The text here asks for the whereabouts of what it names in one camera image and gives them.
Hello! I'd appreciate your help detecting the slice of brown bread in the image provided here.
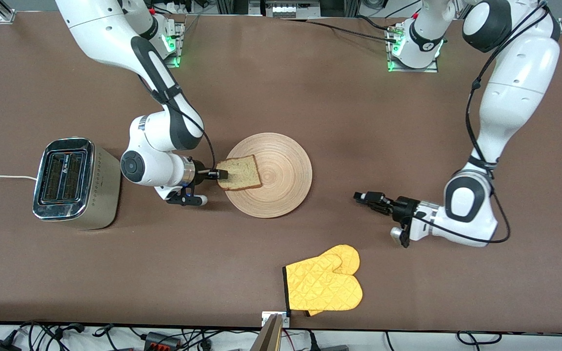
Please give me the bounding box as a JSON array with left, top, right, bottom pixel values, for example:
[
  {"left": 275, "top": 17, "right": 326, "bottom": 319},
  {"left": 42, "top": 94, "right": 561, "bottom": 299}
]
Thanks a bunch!
[{"left": 217, "top": 155, "right": 263, "bottom": 191}]

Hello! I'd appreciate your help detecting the round wooden plate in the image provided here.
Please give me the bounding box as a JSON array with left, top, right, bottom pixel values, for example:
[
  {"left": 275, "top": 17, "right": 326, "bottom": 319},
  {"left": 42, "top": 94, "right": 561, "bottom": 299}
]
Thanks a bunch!
[{"left": 221, "top": 132, "right": 313, "bottom": 218}]

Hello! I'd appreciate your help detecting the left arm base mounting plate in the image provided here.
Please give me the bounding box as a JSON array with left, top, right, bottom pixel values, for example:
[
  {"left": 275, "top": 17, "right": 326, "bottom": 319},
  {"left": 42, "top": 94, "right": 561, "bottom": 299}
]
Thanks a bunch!
[{"left": 387, "top": 27, "right": 441, "bottom": 74}]

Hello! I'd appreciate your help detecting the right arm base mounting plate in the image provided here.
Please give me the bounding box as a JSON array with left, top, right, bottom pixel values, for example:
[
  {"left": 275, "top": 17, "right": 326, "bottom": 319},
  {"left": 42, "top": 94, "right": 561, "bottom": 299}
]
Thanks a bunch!
[{"left": 157, "top": 19, "right": 185, "bottom": 69}]

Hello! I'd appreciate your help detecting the silver two-slot toaster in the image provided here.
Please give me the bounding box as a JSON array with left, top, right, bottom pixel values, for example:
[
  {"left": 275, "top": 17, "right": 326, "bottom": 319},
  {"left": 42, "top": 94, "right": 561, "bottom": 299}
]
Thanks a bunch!
[{"left": 32, "top": 137, "right": 121, "bottom": 231}]

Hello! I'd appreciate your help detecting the yellow quilted oven mitt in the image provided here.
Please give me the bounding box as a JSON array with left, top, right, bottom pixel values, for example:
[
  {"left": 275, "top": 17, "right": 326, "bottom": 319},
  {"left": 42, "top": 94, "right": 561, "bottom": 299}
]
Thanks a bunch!
[{"left": 282, "top": 244, "right": 363, "bottom": 317}]

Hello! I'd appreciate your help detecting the tan wooden board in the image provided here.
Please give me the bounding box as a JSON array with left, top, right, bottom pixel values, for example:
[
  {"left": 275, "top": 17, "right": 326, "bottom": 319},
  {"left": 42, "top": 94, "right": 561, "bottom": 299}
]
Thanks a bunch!
[{"left": 251, "top": 314, "right": 284, "bottom": 351}]

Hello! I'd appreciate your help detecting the black orange power strip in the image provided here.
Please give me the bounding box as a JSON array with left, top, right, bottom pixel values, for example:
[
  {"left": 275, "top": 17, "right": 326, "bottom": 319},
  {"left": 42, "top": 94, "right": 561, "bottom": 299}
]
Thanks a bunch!
[{"left": 143, "top": 331, "right": 182, "bottom": 351}]

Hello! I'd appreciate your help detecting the white multi-socket power strip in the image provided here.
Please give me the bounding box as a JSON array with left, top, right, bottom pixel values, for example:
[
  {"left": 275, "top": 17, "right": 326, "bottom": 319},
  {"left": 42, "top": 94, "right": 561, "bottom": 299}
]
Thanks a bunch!
[{"left": 264, "top": 0, "right": 321, "bottom": 18}]

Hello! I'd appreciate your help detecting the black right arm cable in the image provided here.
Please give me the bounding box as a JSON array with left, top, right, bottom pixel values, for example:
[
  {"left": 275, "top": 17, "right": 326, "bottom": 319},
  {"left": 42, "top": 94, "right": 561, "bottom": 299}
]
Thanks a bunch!
[{"left": 139, "top": 76, "right": 217, "bottom": 172}]

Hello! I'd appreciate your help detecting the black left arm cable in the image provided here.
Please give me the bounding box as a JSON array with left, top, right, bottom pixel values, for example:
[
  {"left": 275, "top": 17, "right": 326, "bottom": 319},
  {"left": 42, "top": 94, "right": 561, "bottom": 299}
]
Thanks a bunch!
[{"left": 465, "top": 0, "right": 552, "bottom": 169}]

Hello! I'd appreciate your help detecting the black looped floor cable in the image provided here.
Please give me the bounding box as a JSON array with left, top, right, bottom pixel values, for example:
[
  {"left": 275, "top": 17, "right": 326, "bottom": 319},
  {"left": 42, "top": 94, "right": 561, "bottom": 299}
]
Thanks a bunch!
[{"left": 457, "top": 331, "right": 502, "bottom": 348}]

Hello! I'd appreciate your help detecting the small metal table bracket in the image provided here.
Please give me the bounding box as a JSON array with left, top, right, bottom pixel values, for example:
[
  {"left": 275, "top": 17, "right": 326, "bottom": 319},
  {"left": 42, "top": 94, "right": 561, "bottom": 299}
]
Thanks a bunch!
[{"left": 261, "top": 311, "right": 291, "bottom": 328}]

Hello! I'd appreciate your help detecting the black cable to arm base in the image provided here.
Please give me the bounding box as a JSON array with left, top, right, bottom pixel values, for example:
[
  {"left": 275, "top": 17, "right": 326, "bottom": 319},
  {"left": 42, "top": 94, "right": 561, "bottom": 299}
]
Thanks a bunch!
[{"left": 305, "top": 15, "right": 401, "bottom": 43}]

